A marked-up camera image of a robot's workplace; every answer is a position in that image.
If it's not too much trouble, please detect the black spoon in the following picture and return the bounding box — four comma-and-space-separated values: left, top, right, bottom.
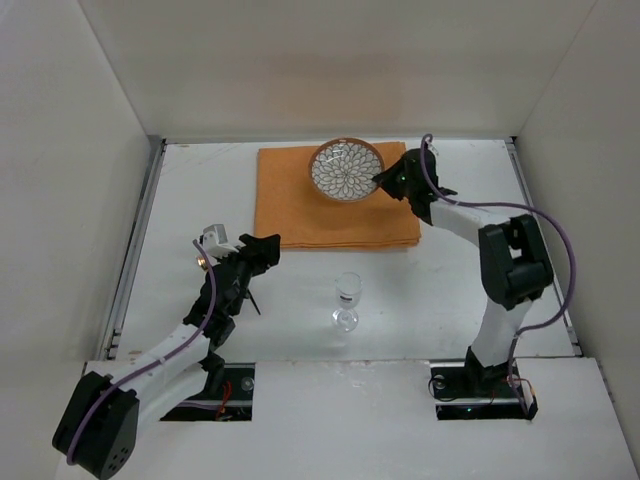
246, 290, 262, 315

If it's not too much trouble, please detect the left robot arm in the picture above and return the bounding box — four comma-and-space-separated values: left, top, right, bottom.
52, 230, 281, 479

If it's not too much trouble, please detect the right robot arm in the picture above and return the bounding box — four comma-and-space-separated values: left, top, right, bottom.
372, 148, 554, 390

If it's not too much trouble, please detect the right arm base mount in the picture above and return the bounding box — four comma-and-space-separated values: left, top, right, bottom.
427, 360, 539, 421

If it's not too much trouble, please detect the orange cloth napkin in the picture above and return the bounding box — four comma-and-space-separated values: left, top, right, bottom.
254, 145, 421, 251

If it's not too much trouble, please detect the aluminium frame rail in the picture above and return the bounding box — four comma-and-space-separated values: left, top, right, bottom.
93, 135, 166, 360

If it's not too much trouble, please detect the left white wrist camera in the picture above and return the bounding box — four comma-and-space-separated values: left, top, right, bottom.
199, 224, 238, 259

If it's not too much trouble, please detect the floral patterned plate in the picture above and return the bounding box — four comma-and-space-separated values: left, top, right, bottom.
309, 138, 385, 203

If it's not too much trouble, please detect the clear wine glass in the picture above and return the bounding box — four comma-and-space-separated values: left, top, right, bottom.
332, 272, 363, 333

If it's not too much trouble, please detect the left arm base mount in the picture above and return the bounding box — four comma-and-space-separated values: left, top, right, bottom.
161, 353, 256, 422

